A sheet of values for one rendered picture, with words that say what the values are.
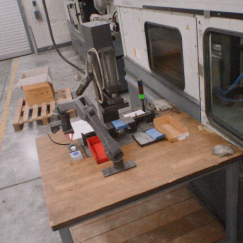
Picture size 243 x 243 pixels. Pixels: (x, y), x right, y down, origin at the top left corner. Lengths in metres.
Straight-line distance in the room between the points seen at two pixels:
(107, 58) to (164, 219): 1.26
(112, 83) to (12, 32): 9.27
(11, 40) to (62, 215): 9.82
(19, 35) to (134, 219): 9.36
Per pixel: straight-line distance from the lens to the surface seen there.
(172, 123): 2.04
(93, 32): 1.85
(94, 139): 1.95
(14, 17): 10.93
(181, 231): 2.22
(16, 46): 11.04
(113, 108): 1.90
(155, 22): 2.66
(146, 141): 1.86
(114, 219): 2.37
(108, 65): 1.82
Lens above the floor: 1.88
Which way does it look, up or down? 25 degrees down
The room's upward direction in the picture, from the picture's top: 10 degrees counter-clockwise
